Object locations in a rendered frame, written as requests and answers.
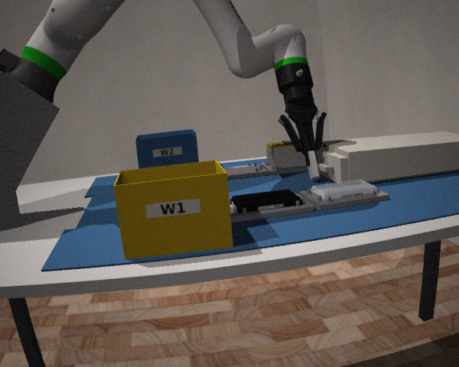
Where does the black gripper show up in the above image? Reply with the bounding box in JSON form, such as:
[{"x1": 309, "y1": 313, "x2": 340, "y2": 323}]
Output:
[{"x1": 278, "y1": 86, "x2": 327, "y2": 180}]

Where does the yellow open bin labelled w1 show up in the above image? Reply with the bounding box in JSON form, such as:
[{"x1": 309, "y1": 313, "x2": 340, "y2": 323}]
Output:
[{"x1": 114, "y1": 161, "x2": 233, "y2": 259}]

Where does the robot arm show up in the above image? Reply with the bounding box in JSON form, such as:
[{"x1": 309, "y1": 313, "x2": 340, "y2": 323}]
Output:
[{"x1": 0, "y1": 0, "x2": 314, "y2": 104}]

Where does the blue bench mat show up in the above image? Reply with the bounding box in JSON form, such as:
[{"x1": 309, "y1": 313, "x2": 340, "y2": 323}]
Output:
[{"x1": 41, "y1": 171, "x2": 459, "y2": 271}]

